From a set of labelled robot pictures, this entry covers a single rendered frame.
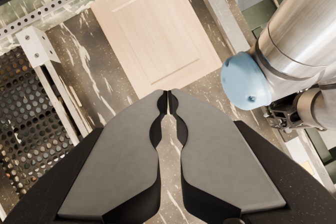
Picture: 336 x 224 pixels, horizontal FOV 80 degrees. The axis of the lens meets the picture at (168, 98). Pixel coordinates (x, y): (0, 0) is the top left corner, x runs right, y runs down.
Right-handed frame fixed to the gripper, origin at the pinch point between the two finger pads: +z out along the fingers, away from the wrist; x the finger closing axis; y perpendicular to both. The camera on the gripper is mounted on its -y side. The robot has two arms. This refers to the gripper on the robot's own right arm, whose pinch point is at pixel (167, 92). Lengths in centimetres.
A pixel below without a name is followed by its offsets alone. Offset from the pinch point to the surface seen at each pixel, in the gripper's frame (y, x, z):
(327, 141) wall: 162, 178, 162
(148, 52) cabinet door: 15, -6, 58
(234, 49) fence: 15, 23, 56
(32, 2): -2, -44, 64
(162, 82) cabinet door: 24, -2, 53
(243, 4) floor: 19, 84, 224
